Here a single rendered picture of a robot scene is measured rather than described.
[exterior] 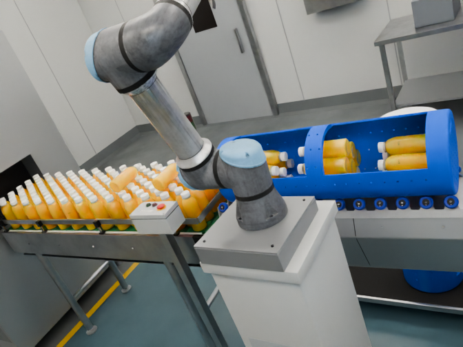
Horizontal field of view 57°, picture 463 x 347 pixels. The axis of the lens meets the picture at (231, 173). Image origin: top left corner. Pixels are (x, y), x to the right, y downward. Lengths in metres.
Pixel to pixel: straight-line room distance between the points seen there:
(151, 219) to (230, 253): 0.70
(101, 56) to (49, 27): 5.55
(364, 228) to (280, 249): 0.62
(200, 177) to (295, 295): 0.41
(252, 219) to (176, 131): 0.32
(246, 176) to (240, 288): 0.35
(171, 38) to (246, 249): 0.55
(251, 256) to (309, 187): 0.54
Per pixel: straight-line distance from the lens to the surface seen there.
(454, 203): 1.56
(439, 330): 2.44
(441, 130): 1.46
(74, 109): 6.49
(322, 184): 1.56
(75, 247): 2.59
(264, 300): 1.27
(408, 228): 1.62
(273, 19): 5.21
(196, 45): 5.78
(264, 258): 1.12
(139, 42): 0.95
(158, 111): 1.09
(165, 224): 1.77
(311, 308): 1.22
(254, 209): 1.17
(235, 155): 1.12
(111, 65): 1.01
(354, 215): 1.64
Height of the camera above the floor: 1.86
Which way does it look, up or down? 25 degrees down
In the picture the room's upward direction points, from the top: 21 degrees counter-clockwise
